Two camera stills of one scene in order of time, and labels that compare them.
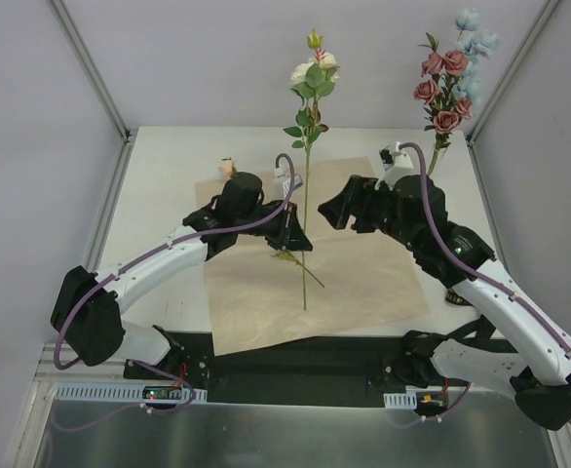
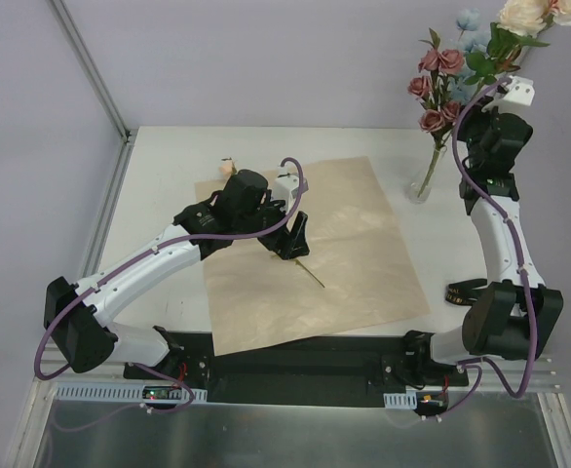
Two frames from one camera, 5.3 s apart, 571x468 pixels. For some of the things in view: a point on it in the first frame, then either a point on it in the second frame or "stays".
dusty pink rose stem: [446, 107] stays
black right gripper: [363, 204] -> [483, 119]
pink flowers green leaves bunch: [227, 169] stays
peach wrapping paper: [352, 282] stays
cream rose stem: [310, 80] -> [521, 21]
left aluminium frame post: [95, 71] stays
